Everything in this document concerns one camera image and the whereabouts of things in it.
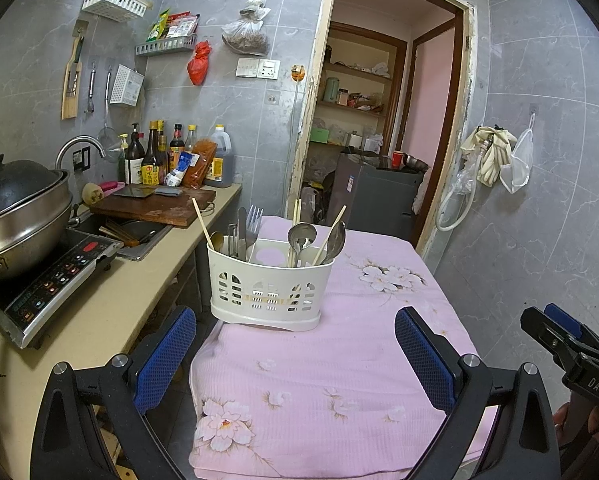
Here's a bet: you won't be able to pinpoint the metal wok with lid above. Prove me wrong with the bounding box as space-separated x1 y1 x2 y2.
0 153 73 282

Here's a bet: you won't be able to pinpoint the blue and white packet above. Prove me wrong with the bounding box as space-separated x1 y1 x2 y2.
164 151 200 187

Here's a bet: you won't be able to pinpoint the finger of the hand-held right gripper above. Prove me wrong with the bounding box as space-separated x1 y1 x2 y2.
520 307 588 369
544 302 599 357

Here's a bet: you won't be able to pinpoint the wooden shelf unit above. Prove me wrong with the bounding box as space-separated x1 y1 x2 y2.
309 22 409 152

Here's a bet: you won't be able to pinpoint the white hose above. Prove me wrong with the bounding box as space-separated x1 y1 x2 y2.
435 179 481 233

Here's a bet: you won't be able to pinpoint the black-handled kitchen knife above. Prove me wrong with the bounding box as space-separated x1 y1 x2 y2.
67 20 90 99

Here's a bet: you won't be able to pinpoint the grey wall shelf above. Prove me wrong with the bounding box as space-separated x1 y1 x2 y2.
134 34 199 57

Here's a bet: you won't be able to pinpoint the round-bowl metal spoon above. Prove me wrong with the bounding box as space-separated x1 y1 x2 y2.
286 223 318 267

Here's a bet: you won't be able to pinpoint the person's right hand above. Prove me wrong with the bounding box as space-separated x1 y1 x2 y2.
553 403 599 450

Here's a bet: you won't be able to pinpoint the white wall utensil holder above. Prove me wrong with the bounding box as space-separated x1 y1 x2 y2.
110 63 146 107

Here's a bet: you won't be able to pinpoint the beige kitchen counter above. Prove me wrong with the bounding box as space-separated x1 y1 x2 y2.
0 182 243 480

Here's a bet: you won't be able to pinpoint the green seasoning packet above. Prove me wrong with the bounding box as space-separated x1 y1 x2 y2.
147 8 172 41

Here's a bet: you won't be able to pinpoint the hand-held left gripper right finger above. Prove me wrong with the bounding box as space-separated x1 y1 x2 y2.
395 305 563 480

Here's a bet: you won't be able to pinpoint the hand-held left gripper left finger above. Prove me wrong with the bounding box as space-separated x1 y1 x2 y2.
28 306 215 480

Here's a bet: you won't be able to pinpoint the oval-bowl metal spoon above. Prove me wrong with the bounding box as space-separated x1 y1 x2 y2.
323 219 347 264

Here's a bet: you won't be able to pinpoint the clear bag of dried goods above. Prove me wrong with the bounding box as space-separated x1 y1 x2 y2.
222 0 272 57

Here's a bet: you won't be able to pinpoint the dark wooden cutting board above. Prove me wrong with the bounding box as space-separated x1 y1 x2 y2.
89 184 217 230

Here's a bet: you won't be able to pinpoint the black cleaver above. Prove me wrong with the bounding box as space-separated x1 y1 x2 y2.
112 184 156 200

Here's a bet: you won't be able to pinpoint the beige rubber gloves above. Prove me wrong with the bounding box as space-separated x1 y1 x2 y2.
460 125 515 189

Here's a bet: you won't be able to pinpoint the red seasoning packet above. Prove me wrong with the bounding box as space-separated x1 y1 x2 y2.
167 12 201 40

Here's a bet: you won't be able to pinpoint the white mesh bag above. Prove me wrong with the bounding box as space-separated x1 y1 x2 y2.
499 127 535 195

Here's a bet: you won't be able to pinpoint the red-label sauce bottle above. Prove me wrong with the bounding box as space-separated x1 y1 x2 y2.
170 123 186 172

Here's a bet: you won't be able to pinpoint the large cooking oil jug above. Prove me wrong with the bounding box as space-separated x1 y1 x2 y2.
204 123 235 190

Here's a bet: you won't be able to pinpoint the hanging metal skimmer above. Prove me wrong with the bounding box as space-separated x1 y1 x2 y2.
96 64 121 164

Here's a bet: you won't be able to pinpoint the clear plastic bag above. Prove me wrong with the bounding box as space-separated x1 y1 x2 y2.
454 159 481 196

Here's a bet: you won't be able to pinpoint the red plastic bag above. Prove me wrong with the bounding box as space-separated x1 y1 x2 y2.
187 40 213 86

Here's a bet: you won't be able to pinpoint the dark pump sauce bottle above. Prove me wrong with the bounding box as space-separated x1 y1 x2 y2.
124 122 147 185

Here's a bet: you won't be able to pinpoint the induction cooker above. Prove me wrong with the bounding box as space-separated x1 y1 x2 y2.
0 227 126 350

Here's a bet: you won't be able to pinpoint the grey mini fridge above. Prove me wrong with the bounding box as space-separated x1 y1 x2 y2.
331 152 428 241

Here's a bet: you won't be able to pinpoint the metal fork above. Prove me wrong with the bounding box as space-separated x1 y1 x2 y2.
246 204 264 262

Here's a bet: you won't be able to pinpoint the worn door frame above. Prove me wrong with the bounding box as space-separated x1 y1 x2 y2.
286 0 481 262

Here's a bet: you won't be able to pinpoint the pink floral tablecloth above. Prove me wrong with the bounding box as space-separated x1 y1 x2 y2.
188 215 501 472

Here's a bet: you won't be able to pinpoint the white plastic utensil caddy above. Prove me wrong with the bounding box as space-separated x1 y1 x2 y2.
207 237 337 334

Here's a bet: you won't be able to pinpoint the orange noodle packet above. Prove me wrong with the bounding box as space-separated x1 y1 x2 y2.
184 138 217 190

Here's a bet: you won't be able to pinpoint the metal faucet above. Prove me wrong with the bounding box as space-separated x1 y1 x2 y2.
55 135 106 171

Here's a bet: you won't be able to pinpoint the metal sink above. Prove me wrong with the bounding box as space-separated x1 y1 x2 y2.
72 214 175 262

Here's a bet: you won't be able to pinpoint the yellow-label soy sauce bottle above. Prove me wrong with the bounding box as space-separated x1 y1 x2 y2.
146 120 162 186

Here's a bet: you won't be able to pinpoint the white wall basket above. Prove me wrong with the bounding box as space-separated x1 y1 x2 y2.
82 0 149 24

